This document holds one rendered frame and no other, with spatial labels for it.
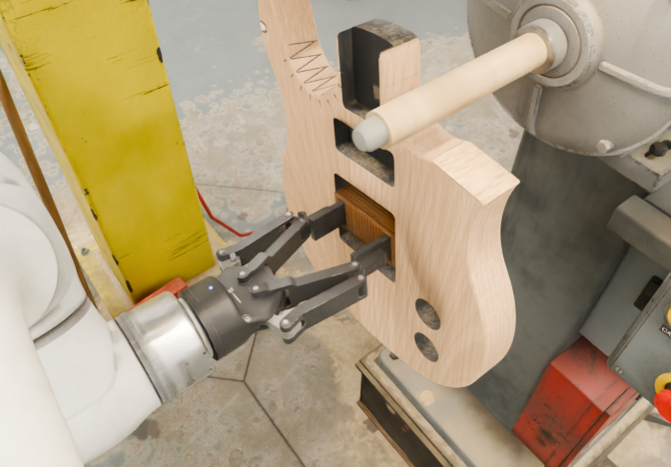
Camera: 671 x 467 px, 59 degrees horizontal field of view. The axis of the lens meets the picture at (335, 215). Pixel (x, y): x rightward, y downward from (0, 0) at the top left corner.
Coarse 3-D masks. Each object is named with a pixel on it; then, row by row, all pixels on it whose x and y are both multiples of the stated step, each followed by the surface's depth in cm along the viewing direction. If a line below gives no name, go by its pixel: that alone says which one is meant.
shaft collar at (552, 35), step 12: (528, 24) 52; (540, 24) 51; (552, 24) 51; (516, 36) 53; (540, 36) 51; (552, 36) 51; (564, 36) 51; (552, 48) 51; (564, 48) 52; (552, 60) 52; (540, 72) 53
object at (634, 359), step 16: (656, 304) 57; (640, 320) 60; (656, 320) 58; (624, 336) 64; (640, 336) 61; (656, 336) 59; (624, 352) 64; (640, 352) 62; (656, 352) 60; (624, 368) 65; (640, 368) 63; (656, 368) 61; (640, 384) 64; (656, 384) 62
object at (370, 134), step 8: (368, 120) 45; (376, 120) 44; (360, 128) 44; (368, 128) 44; (376, 128) 44; (384, 128) 44; (352, 136) 45; (360, 136) 44; (368, 136) 44; (376, 136) 44; (384, 136) 44; (360, 144) 45; (368, 144) 44; (376, 144) 44; (384, 144) 45
